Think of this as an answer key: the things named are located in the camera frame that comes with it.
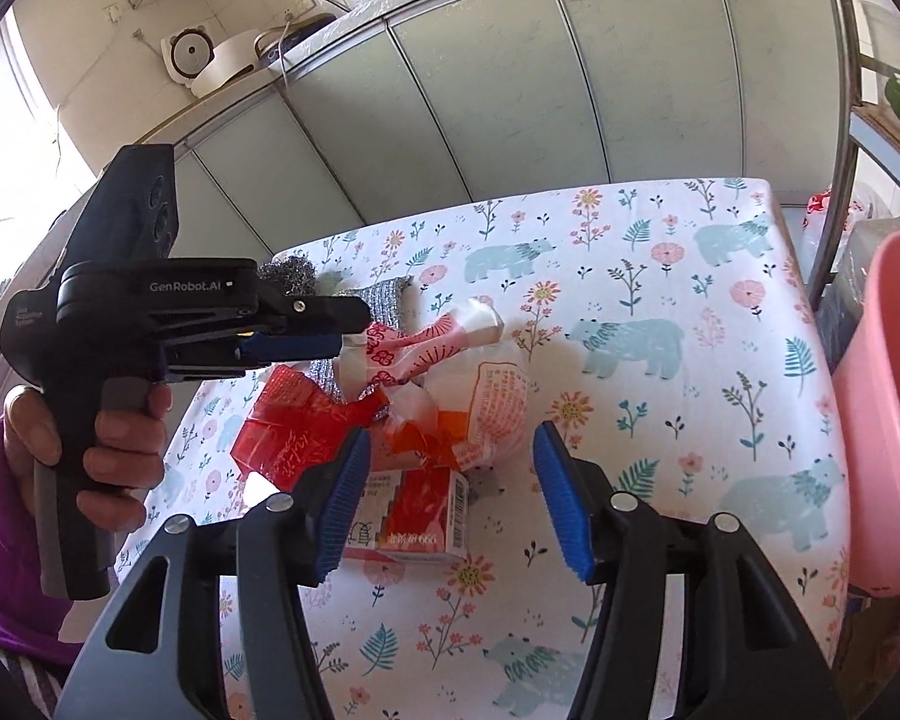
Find red plastic wrapper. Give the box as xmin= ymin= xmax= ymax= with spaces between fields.
xmin=230 ymin=364 xmax=388 ymax=491

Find silver mesh scouring cloth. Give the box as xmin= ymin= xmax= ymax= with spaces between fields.
xmin=307 ymin=274 xmax=416 ymax=398

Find pink white snack bag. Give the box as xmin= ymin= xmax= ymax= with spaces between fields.
xmin=334 ymin=299 xmax=530 ymax=472

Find red white carton box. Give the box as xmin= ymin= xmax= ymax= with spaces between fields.
xmin=344 ymin=468 xmax=470 ymax=562

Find purple sleeve forearm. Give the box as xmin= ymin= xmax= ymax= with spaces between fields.
xmin=0 ymin=418 xmax=80 ymax=668

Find kitchen counter cabinets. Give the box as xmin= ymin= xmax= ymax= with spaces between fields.
xmin=0 ymin=0 xmax=849 ymax=421

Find person's left hand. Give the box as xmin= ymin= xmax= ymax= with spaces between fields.
xmin=2 ymin=380 xmax=175 ymax=535

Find steel wool scrubber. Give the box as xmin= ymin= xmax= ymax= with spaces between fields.
xmin=258 ymin=255 xmax=317 ymax=296

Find white rice cooker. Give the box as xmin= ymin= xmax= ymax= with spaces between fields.
xmin=160 ymin=26 xmax=266 ymax=99

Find induction cooker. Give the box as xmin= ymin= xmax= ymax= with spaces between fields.
xmin=253 ymin=13 xmax=336 ymax=65

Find pink plastic bucket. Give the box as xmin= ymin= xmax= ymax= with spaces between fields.
xmin=834 ymin=231 xmax=900 ymax=596

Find floral bear tablecloth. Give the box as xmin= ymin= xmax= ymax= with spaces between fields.
xmin=111 ymin=177 xmax=854 ymax=720

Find metal storage rack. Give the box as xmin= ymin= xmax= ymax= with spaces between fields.
xmin=806 ymin=0 xmax=900 ymax=310

